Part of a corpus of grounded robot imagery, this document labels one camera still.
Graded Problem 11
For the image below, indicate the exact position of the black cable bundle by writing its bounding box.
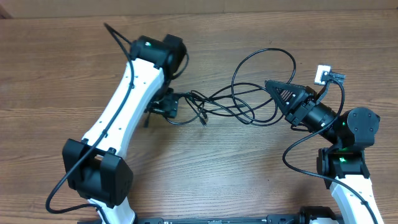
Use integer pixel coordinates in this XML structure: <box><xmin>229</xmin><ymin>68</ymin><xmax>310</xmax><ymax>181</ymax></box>
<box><xmin>142</xmin><ymin>47</ymin><xmax>297</xmax><ymax>128</ymax></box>

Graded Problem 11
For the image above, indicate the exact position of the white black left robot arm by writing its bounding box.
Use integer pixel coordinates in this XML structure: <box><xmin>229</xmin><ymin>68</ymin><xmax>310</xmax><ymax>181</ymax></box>
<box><xmin>62</xmin><ymin>34</ymin><xmax>188</xmax><ymax>223</ymax></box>

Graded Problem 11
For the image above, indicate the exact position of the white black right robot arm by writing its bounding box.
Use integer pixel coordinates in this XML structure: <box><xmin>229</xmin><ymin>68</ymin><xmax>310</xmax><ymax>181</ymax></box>
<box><xmin>265</xmin><ymin>78</ymin><xmax>383</xmax><ymax>223</ymax></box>

